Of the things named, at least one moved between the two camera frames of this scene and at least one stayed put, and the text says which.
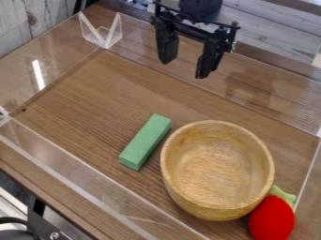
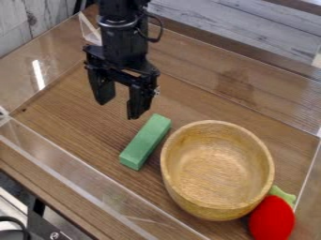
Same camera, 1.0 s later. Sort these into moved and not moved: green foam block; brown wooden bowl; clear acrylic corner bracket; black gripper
Moved: black gripper
Not moved: brown wooden bowl; clear acrylic corner bracket; green foam block
